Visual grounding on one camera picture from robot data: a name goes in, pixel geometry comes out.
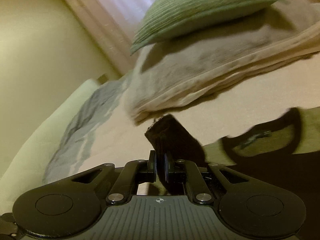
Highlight grey and black sweater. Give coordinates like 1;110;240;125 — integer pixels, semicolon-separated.
145;107;319;239

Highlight grey white patterned sheet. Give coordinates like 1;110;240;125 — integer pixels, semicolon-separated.
42;72;132;184

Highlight beige folded blanket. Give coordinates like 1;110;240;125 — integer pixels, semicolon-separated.
125;0;319;122

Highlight pink window curtain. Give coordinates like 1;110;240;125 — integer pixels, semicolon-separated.
52;0;320;75

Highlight green ribbed pillow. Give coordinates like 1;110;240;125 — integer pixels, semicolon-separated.
130;0;278;54

